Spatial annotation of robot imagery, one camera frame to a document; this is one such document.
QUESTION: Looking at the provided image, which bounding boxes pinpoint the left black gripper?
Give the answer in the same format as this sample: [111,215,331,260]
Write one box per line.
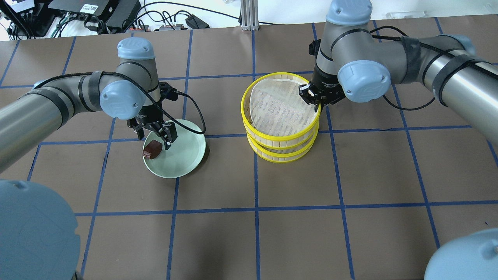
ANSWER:
[127,103,178,151]

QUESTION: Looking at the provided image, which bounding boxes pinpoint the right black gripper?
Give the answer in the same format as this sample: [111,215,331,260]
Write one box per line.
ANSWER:
[299,68,345,113]

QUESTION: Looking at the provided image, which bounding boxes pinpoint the brown bun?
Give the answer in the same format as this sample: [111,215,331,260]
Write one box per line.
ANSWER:
[142,140,163,160]

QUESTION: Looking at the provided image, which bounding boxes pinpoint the yellow steamer tier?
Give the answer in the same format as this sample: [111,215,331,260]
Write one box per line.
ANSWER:
[240,72,321,142]
[246,124,319,163]

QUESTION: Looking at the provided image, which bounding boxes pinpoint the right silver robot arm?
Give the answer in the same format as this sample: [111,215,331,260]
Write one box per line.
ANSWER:
[306,0,497,280]

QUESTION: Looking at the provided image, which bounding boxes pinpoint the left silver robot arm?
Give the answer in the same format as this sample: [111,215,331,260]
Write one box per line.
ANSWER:
[0,37,177,280]

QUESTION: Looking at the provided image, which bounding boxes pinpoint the light green plate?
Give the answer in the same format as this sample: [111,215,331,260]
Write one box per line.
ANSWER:
[142,123,206,179]

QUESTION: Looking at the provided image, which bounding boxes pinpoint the black power strip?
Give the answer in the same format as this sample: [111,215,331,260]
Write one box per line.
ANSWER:
[125,23,187,33]

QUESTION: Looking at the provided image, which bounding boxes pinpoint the black power adapter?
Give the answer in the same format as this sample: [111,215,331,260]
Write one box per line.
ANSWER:
[185,14,210,30]

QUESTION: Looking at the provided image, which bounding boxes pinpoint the black computer box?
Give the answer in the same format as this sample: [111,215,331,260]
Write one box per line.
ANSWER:
[48,0,141,33]

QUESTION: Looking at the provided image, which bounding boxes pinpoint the black device bottom left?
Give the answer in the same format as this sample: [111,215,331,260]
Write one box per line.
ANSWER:
[1,0,55,40]

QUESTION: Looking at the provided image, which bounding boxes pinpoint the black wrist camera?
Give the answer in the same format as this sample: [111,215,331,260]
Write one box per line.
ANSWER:
[158,82,179,103]

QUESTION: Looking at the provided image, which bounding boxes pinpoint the aluminium frame post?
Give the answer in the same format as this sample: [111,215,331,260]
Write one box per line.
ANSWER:
[240,0,260,31]

